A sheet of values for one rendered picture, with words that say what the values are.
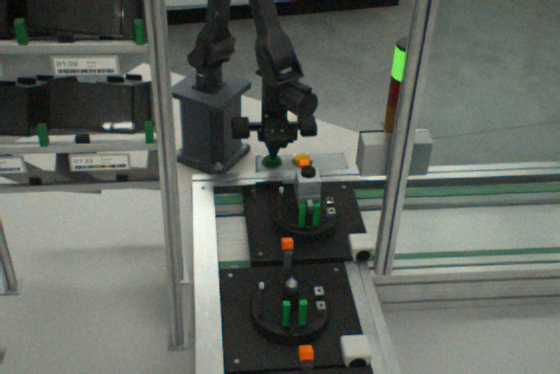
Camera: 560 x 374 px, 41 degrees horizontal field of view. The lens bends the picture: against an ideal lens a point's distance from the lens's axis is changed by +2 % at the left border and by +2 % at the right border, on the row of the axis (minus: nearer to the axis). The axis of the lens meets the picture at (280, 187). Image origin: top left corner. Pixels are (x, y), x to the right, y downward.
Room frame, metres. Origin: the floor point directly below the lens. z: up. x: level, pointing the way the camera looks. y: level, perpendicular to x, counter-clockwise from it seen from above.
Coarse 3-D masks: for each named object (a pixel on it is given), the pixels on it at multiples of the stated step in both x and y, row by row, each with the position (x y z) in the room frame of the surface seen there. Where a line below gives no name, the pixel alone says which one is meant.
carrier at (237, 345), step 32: (224, 288) 0.95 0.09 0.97; (256, 288) 0.95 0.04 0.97; (288, 288) 0.89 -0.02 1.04; (320, 288) 0.92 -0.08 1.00; (224, 320) 0.87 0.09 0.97; (256, 320) 0.86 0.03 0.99; (288, 320) 0.84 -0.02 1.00; (320, 320) 0.86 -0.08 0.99; (352, 320) 0.88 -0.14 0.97; (224, 352) 0.80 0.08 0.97; (256, 352) 0.80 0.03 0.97; (288, 352) 0.81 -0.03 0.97; (320, 352) 0.81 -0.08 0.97; (352, 352) 0.79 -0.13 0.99
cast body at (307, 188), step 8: (304, 168) 1.16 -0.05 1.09; (312, 168) 1.16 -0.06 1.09; (296, 176) 1.16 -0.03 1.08; (304, 176) 1.14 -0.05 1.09; (312, 176) 1.14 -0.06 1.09; (296, 184) 1.15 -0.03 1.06; (304, 184) 1.13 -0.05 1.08; (312, 184) 1.13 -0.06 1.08; (296, 192) 1.15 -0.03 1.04; (304, 192) 1.13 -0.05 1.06; (312, 192) 1.13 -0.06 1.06; (304, 200) 1.12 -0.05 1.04; (312, 200) 1.12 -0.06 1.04; (312, 208) 1.10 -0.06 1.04
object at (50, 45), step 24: (0, 48) 0.88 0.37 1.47; (24, 48) 0.89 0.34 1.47; (48, 48) 0.89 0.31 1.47; (72, 48) 0.89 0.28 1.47; (96, 48) 0.90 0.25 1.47; (120, 48) 0.90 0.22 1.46; (144, 48) 0.91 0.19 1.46; (0, 144) 0.88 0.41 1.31; (24, 144) 0.89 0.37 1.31; (72, 144) 0.89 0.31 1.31; (96, 144) 0.89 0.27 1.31; (120, 144) 0.90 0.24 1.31; (144, 144) 0.90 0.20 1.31
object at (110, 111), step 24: (48, 96) 0.96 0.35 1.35; (72, 96) 0.96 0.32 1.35; (96, 96) 0.96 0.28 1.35; (120, 96) 0.96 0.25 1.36; (144, 96) 1.02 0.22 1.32; (48, 120) 0.95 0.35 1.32; (72, 120) 0.94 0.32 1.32; (96, 120) 0.94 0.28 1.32; (120, 120) 0.94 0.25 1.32; (144, 120) 1.00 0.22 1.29
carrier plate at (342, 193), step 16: (256, 192) 1.24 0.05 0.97; (272, 192) 1.24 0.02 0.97; (288, 192) 1.24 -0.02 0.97; (320, 192) 1.25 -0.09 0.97; (336, 192) 1.25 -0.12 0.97; (352, 192) 1.25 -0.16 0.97; (256, 208) 1.18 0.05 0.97; (352, 208) 1.20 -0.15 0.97; (256, 224) 1.13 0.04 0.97; (352, 224) 1.14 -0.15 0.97; (256, 240) 1.08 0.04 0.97; (272, 240) 1.08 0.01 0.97; (320, 240) 1.09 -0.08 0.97; (336, 240) 1.09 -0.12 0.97; (256, 256) 1.04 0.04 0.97; (272, 256) 1.04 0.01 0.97; (304, 256) 1.04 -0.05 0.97; (320, 256) 1.04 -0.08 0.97; (336, 256) 1.05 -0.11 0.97; (352, 256) 1.05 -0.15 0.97
